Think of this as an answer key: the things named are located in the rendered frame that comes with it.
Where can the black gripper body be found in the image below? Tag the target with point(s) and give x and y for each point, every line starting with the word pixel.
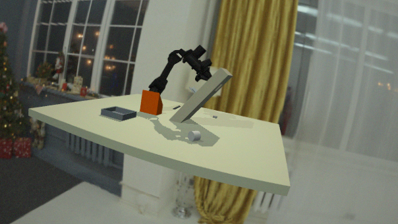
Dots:
pixel 200 67

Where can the beige service panel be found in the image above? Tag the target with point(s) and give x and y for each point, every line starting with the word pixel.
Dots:
pixel 204 93

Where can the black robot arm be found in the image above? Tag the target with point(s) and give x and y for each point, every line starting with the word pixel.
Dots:
pixel 189 56

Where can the white cylinder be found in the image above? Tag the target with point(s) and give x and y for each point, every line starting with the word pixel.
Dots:
pixel 194 136

